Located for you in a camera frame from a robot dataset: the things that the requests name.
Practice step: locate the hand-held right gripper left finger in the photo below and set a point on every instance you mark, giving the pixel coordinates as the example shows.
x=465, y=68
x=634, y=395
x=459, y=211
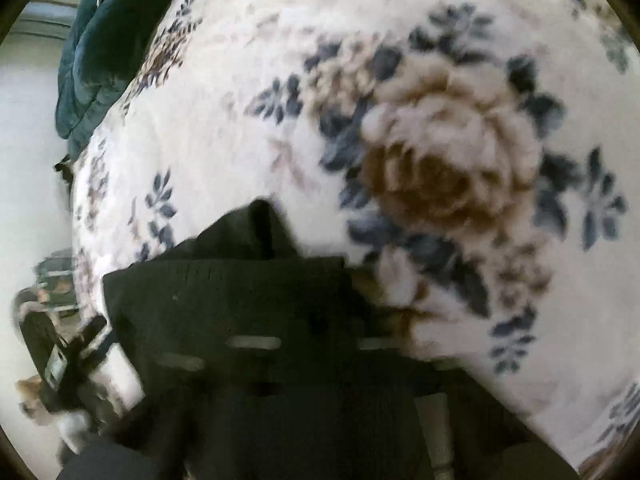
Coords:
x=105, y=462

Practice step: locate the teal quilt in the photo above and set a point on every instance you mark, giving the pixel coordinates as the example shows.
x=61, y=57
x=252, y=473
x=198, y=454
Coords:
x=100, y=60

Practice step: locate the floral blanket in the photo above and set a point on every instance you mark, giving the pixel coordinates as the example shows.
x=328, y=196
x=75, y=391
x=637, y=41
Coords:
x=450, y=110

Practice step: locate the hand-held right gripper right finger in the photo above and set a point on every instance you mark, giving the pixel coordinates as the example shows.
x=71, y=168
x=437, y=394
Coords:
x=505, y=435

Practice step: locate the dark striped sweater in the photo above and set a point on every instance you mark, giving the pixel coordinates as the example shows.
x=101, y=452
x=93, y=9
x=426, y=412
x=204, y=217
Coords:
x=250, y=300

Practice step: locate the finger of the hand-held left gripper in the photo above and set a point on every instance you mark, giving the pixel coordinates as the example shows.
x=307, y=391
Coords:
x=94, y=332

